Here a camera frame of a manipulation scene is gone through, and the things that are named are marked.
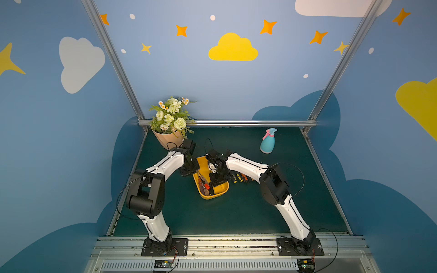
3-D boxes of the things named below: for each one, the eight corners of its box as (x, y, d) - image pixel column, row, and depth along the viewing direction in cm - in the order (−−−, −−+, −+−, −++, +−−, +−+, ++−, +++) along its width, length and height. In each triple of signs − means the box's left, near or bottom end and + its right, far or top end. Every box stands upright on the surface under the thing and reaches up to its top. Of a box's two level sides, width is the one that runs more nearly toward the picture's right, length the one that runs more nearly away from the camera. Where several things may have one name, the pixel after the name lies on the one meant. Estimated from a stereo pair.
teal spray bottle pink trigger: (259, 152, 111) (265, 132, 97) (259, 146, 114) (265, 126, 100) (271, 153, 110) (279, 134, 96) (270, 147, 113) (278, 128, 99)
